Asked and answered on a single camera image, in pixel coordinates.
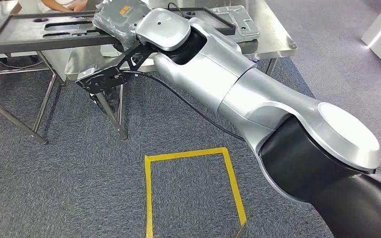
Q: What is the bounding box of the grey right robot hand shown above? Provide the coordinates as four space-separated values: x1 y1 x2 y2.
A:
92 0 152 50

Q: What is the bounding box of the black plastic panel part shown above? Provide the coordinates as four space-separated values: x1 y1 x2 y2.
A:
0 7 237 55

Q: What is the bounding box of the stainless steel workbench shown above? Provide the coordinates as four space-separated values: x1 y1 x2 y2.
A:
64 0 298 140

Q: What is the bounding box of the person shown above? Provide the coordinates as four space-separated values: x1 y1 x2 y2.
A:
11 0 89 14

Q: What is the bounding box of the stamped grey metal panel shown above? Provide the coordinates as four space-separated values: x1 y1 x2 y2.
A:
209 4 261 44

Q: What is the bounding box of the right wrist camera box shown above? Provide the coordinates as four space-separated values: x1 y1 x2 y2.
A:
75 44 155 95

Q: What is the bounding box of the black camera cable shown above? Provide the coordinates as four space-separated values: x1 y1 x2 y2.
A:
120 69 247 142

